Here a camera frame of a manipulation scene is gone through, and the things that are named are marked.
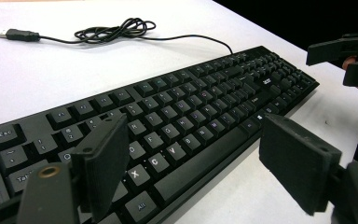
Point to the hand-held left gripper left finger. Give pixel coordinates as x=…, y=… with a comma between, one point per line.
x=102, y=168

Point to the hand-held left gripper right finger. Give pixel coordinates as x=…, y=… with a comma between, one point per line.
x=295, y=161

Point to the black computer keyboard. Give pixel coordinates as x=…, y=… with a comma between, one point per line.
x=180, y=124

